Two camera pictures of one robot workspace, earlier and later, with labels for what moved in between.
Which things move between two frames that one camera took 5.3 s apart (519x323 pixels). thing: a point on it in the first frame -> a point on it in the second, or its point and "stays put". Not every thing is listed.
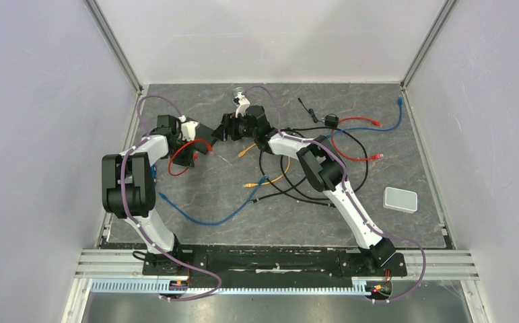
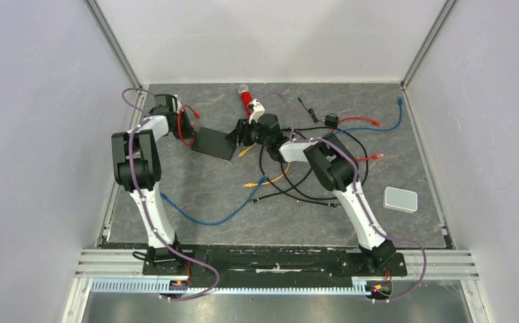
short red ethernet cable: x=195 y=157 -> x=196 y=116
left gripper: x=188 y=160 -> x=190 y=132
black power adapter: x=331 y=120 stays put
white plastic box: x=400 y=200 stays put
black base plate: x=272 y=264 stays put
